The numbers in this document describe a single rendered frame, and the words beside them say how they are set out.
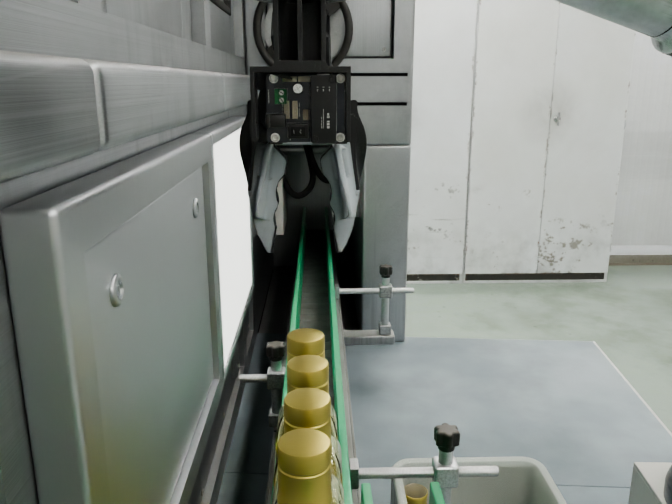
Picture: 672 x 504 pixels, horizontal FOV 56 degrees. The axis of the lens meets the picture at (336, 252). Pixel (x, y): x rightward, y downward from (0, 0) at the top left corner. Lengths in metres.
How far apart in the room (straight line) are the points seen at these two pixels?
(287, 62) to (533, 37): 4.02
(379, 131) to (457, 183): 2.92
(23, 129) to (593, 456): 1.08
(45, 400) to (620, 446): 1.07
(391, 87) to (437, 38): 2.83
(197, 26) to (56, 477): 0.71
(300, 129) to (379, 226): 1.05
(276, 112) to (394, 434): 0.85
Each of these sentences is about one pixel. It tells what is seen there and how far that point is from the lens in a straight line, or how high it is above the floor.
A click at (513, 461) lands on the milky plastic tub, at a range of 1.01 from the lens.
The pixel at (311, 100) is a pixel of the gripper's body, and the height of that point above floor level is 1.37.
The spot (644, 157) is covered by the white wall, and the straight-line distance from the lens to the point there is 5.30.
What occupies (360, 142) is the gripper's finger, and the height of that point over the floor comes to 1.33.
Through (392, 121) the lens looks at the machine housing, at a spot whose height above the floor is 1.29.
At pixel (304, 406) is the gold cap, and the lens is 0.45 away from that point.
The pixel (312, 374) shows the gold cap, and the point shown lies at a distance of 0.50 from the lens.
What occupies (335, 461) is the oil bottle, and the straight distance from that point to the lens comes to 0.54.
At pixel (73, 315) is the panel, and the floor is 1.26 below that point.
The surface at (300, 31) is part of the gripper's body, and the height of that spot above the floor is 1.41.
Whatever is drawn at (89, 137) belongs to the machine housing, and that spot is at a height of 1.35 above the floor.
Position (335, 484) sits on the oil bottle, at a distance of 0.50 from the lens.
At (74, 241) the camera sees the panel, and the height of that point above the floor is 1.30.
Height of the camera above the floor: 1.38
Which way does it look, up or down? 15 degrees down
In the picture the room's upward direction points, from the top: straight up
